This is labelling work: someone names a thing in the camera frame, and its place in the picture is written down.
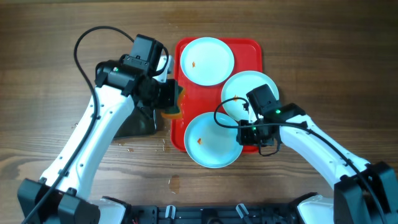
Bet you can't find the green and orange sponge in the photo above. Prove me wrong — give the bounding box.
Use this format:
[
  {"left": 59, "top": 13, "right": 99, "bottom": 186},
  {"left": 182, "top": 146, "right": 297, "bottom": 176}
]
[{"left": 161, "top": 79, "right": 185, "bottom": 119}]

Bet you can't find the white plate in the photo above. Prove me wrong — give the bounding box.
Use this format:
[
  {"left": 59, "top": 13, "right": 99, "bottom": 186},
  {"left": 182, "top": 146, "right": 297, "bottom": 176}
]
[
  {"left": 221, "top": 70, "right": 279, "bottom": 123},
  {"left": 183, "top": 112, "right": 243, "bottom": 169},
  {"left": 180, "top": 37, "right": 235, "bottom": 86}
]

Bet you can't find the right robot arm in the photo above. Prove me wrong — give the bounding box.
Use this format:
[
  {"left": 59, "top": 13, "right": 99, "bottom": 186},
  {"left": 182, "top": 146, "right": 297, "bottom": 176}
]
[{"left": 237, "top": 85, "right": 397, "bottom": 223}]

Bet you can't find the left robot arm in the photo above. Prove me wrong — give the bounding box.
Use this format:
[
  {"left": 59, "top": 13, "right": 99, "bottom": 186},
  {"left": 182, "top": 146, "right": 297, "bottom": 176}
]
[{"left": 17, "top": 35, "right": 178, "bottom": 223}]

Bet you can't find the black rectangular tray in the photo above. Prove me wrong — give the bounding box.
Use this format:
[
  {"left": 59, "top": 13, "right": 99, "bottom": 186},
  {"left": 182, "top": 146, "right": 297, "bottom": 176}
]
[{"left": 114, "top": 107, "right": 157, "bottom": 140}]

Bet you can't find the right black cable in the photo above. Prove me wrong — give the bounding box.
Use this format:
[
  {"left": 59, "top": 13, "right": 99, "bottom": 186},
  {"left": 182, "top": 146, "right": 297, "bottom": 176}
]
[{"left": 213, "top": 96, "right": 389, "bottom": 224}]

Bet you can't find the black cable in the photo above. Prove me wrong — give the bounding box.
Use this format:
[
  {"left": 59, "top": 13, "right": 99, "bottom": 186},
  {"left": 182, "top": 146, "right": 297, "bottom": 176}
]
[
  {"left": 213, "top": 96, "right": 389, "bottom": 224},
  {"left": 21, "top": 26, "right": 170, "bottom": 224}
]

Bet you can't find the left black cable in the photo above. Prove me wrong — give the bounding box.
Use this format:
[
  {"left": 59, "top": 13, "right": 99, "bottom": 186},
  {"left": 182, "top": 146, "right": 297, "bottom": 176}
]
[{"left": 21, "top": 26, "right": 170, "bottom": 224}]

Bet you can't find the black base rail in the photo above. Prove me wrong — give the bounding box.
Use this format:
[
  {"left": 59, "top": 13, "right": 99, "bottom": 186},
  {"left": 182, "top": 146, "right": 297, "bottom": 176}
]
[{"left": 99, "top": 195, "right": 335, "bottom": 224}]

